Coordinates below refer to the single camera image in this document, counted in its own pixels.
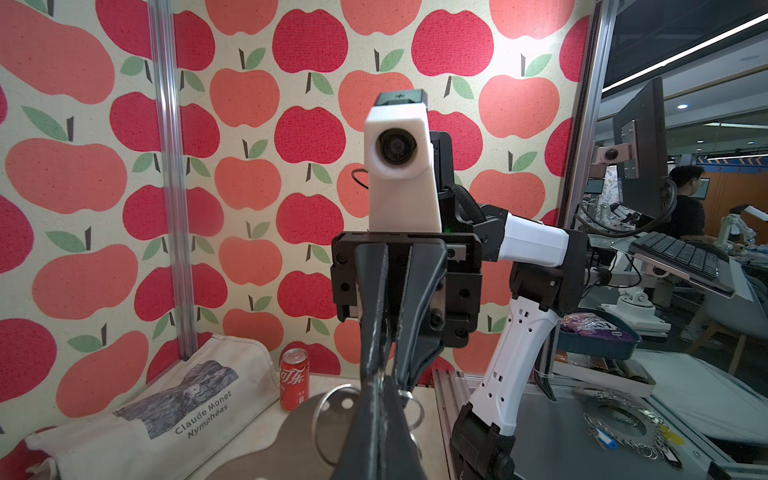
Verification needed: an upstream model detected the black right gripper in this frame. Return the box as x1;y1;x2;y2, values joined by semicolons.
331;232;483;390

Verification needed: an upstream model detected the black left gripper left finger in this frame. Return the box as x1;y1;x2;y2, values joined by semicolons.
332;371;384;479

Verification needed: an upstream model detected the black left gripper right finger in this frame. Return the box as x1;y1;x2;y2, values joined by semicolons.
381;376;426;480

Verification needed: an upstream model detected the metal car-shaped key holder plate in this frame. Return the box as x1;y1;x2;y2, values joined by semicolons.
209;384;425;479

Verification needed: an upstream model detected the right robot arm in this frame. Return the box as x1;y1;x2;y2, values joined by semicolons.
331;185;588;479

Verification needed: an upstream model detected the red soda can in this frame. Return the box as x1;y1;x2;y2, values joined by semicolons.
280;347;310;411

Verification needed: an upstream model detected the beige canvas tote bag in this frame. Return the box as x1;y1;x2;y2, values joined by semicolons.
25;335;279;479

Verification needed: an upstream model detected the black computer monitor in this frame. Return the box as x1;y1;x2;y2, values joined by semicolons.
613;76;669;217

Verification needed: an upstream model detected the person at desk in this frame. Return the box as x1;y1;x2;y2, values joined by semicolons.
659;165;706;239

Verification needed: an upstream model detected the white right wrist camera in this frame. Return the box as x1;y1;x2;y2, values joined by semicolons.
363;89;442;233

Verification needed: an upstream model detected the aluminium corner post right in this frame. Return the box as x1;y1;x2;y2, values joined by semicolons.
148;0;198;360

